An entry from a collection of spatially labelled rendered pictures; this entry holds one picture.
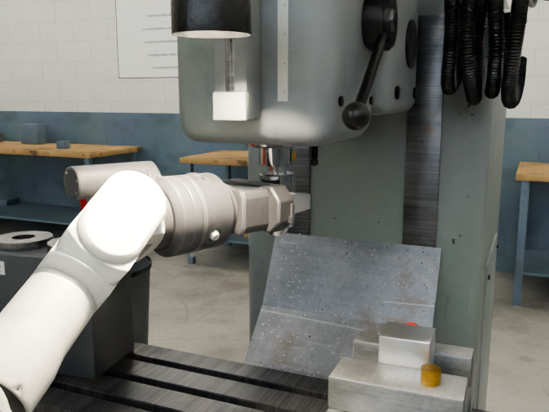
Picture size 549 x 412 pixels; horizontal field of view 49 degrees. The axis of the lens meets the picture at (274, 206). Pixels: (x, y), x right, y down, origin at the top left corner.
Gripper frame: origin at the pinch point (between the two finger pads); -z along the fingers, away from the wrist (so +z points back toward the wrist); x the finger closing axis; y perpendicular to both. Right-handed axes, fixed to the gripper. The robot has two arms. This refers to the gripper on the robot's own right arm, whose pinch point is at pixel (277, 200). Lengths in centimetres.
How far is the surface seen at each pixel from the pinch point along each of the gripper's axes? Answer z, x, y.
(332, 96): 3.4, -11.8, -13.2
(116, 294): 7.5, 28.9, 18.1
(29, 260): 18.8, 34.5, 11.5
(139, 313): -78, 165, 79
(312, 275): -28.2, 19.1, 19.8
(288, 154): 0.4, -2.4, -6.2
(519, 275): -326, 106, 97
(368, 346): -7.2, -10.0, 18.7
